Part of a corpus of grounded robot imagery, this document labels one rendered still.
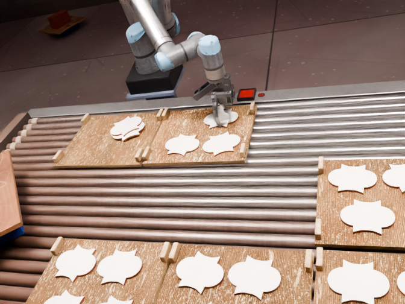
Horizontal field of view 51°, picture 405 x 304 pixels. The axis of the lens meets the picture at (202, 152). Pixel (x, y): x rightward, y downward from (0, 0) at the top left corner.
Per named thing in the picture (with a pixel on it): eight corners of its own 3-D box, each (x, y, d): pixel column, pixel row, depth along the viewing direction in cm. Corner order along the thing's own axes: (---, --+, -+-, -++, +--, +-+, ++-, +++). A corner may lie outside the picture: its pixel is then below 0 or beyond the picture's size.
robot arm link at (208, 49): (212, 31, 157) (222, 38, 150) (218, 57, 163) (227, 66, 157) (193, 38, 155) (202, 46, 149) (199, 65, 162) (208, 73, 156)
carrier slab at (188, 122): (167, 114, 192) (167, 111, 191) (257, 107, 179) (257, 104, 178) (143, 166, 167) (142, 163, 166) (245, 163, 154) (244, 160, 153)
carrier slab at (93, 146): (90, 119, 205) (88, 116, 204) (167, 114, 192) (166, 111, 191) (55, 168, 180) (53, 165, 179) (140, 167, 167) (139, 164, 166)
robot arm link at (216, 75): (202, 72, 158) (207, 61, 164) (205, 82, 160) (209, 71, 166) (221, 70, 155) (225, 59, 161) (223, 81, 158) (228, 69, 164)
